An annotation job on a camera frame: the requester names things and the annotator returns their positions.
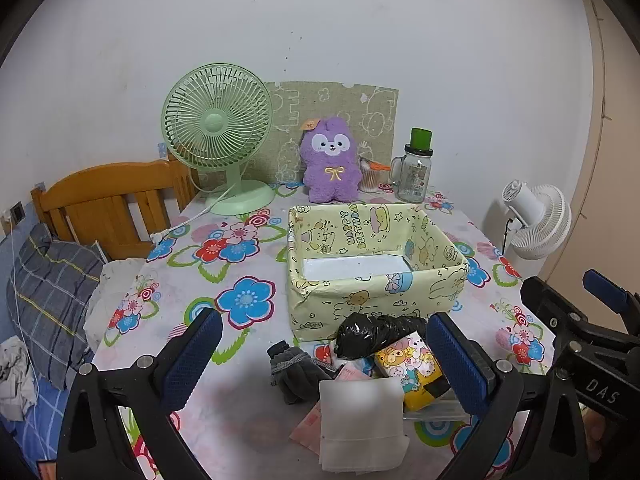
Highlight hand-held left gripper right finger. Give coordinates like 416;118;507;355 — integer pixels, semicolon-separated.
426;311;588;480

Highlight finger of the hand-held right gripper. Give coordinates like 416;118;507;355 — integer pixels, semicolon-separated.
582;269;640;333
520;276;597;362

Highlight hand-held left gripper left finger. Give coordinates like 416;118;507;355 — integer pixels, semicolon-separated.
56;307;224;480

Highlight green orange snack packet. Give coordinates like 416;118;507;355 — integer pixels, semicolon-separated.
375;332;454;412

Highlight black fuzzy object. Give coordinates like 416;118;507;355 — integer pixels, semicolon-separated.
334;312;429;361

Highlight dark grey knit gloves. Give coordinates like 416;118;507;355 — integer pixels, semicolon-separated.
267;341;334;405

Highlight yellow cartoon printed box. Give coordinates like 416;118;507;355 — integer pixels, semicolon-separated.
286;203;471;343

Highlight white soft tissue pack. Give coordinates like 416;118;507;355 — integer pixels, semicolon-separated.
319;377;411;473

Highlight pink printed packet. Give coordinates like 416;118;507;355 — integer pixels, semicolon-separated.
290;362;372;453

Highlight person's right hand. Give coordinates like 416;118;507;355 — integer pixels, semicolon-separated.
582;407;609;463

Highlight white standing fan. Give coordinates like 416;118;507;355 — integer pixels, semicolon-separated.
501;178;572;261

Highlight white bedding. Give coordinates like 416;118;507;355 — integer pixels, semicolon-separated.
84;257;151;347

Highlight beige cabinet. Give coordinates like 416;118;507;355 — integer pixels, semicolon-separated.
575;0;640;283

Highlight grey plaid pillow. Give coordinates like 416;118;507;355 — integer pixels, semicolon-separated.
6;222;106;391

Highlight blue bed sheet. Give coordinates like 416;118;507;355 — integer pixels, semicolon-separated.
0;355;76;468

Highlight crumpled white cloth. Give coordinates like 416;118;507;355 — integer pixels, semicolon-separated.
0;335;39;422

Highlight glass mug jar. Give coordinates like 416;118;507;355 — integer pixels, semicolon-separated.
390;144;435;204

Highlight cotton swab container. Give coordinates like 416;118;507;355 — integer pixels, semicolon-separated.
359;156;392;193

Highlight purple plush toy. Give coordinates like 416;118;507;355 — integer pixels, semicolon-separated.
299;115;363;205

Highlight green desk fan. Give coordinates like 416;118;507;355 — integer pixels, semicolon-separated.
161;63;276;217

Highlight green printed board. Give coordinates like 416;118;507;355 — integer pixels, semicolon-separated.
264;80;400;186

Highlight white fan power cable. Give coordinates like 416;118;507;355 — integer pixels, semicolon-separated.
149;185;238;246

